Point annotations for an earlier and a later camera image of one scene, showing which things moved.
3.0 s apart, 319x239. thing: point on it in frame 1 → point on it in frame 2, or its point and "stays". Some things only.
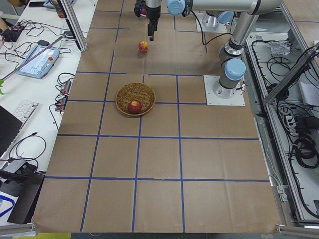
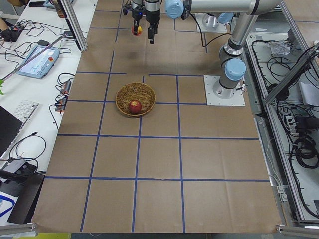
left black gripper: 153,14 stays
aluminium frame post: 72,21 stays
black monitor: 10,125 stays
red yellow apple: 143,46 → 139,31
